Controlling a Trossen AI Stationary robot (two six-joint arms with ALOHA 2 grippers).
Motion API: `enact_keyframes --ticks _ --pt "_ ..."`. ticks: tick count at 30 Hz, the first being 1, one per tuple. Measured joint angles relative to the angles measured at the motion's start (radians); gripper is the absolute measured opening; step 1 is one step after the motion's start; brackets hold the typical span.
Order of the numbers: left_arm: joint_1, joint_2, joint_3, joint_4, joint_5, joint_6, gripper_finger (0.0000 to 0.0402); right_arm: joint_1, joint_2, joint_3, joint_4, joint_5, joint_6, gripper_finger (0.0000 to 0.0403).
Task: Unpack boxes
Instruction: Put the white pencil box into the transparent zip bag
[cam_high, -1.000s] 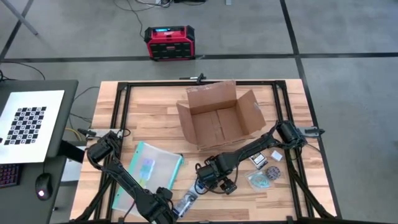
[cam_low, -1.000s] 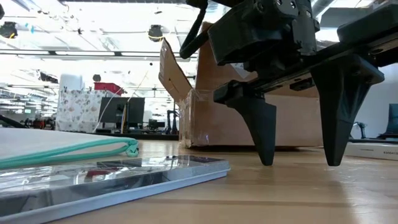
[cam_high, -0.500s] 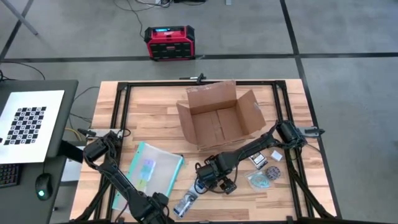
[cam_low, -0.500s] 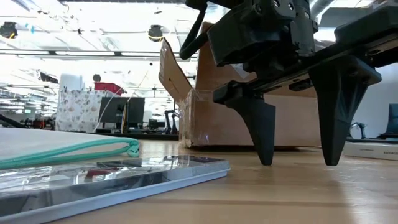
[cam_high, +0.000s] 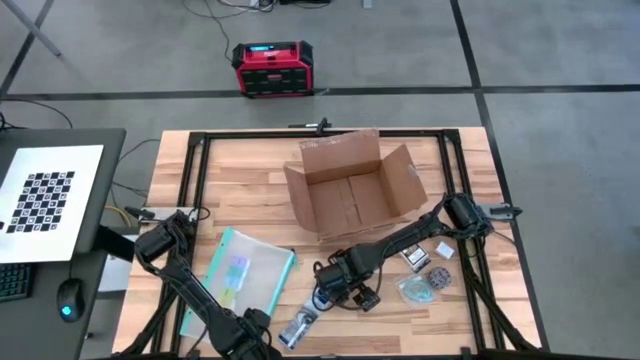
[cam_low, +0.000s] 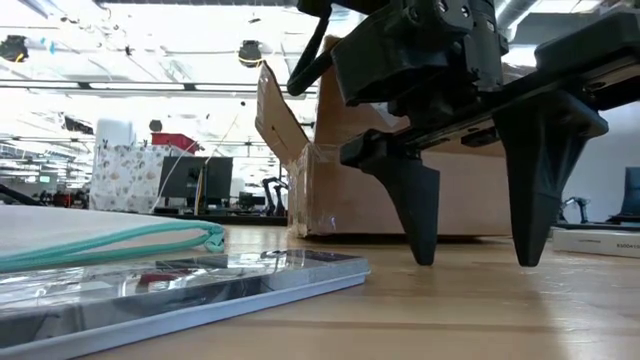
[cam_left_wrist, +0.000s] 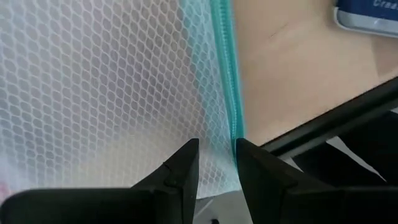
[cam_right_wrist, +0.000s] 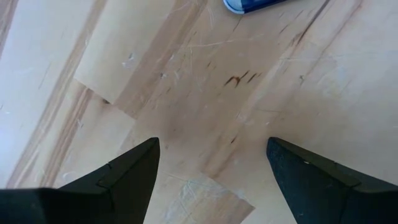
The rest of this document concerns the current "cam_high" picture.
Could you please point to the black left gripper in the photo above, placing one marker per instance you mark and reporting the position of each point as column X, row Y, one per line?
column 255, row 335

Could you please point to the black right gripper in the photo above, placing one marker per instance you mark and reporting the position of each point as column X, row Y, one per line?
column 340, row 277

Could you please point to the pastel sticky notes pack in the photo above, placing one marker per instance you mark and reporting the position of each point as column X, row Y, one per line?
column 235, row 275

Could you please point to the teal-edged mesh zipper pouch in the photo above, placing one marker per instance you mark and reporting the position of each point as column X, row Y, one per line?
column 260, row 260

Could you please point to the navy playing cards box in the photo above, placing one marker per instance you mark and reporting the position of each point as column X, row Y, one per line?
column 415, row 257

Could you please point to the brown taped cardboard box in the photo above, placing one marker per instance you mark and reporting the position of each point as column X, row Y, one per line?
column 350, row 200

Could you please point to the small white box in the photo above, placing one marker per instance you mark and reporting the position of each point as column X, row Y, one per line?
column 444, row 250

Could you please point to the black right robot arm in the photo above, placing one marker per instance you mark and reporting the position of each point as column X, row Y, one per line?
column 410, row 232

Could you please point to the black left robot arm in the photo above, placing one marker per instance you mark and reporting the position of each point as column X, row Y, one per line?
column 200, row 300

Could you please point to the white sheet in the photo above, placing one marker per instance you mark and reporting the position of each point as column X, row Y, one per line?
column 117, row 275

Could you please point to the black computer mouse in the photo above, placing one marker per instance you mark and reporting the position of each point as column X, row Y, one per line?
column 70, row 300

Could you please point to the red black jobsite radio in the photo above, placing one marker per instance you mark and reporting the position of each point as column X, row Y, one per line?
column 272, row 75

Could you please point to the black desk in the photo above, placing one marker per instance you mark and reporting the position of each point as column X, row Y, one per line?
column 40, row 340

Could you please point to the white checkerboard calibration board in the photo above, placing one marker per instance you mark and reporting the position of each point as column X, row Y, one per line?
column 50, row 235

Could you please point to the black backlit keyboard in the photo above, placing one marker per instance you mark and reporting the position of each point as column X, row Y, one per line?
column 15, row 282

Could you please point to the grey metal pole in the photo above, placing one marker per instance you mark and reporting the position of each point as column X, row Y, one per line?
column 32, row 27

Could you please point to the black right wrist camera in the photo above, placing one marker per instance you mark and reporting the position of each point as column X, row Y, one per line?
column 369, row 301

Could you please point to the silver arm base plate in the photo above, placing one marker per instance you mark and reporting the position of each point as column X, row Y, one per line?
column 172, row 213

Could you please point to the black aluminium table frame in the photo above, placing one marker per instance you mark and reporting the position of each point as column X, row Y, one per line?
column 250, row 134

